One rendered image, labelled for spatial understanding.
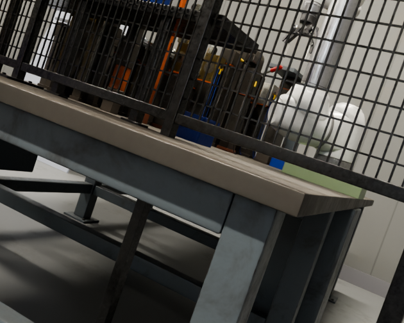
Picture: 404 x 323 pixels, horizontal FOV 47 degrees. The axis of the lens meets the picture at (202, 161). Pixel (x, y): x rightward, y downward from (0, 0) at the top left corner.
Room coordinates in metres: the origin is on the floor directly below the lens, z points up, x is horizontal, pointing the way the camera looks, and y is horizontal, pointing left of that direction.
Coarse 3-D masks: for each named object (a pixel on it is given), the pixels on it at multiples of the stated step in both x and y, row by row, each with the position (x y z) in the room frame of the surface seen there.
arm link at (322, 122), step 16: (352, 0) 1.69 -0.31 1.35; (352, 16) 1.71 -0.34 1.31; (320, 32) 1.74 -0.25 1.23; (320, 48) 1.72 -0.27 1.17; (336, 48) 1.71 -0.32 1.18; (304, 80) 1.75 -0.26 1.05; (320, 80) 1.72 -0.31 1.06; (288, 96) 1.72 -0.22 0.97; (304, 96) 1.70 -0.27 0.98; (320, 96) 1.70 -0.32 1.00; (288, 112) 1.69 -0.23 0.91; (304, 112) 1.70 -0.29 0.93; (288, 128) 1.71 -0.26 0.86; (304, 128) 1.71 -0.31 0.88; (320, 128) 1.73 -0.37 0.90; (304, 144) 1.79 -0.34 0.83
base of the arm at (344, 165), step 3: (318, 156) 1.82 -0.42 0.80; (321, 156) 1.81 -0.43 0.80; (324, 156) 1.80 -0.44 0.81; (327, 156) 1.79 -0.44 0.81; (318, 159) 1.82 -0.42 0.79; (321, 159) 1.80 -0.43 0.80; (324, 159) 1.80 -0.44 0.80; (330, 159) 1.78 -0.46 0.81; (333, 159) 1.78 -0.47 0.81; (336, 159) 1.78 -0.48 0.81; (330, 162) 1.78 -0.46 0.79; (333, 162) 1.78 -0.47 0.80; (336, 162) 1.78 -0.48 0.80; (342, 162) 1.78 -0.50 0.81; (345, 162) 1.78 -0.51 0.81; (342, 165) 1.78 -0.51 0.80; (345, 165) 1.78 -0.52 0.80; (348, 165) 1.79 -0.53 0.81; (345, 168) 1.78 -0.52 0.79; (348, 168) 1.79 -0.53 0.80
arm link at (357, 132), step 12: (336, 108) 1.81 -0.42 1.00; (348, 108) 1.79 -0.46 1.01; (336, 120) 1.76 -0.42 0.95; (348, 120) 1.77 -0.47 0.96; (360, 120) 1.79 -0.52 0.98; (348, 132) 1.77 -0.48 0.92; (360, 132) 1.79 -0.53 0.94; (324, 144) 1.77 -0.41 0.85; (348, 144) 1.78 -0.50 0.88; (336, 156) 1.78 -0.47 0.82; (348, 156) 1.78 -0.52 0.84
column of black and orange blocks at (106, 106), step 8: (128, 32) 1.62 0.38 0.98; (136, 32) 1.61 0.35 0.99; (120, 48) 1.63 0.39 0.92; (128, 48) 1.61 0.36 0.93; (136, 48) 1.62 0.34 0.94; (120, 56) 1.62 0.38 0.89; (128, 56) 1.60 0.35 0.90; (128, 64) 1.61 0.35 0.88; (120, 72) 1.61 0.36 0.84; (128, 72) 1.63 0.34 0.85; (112, 80) 1.62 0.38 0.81; (120, 80) 1.61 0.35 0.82; (104, 104) 1.62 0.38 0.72; (112, 104) 1.60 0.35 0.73; (120, 104) 1.63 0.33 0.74; (112, 112) 1.61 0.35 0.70
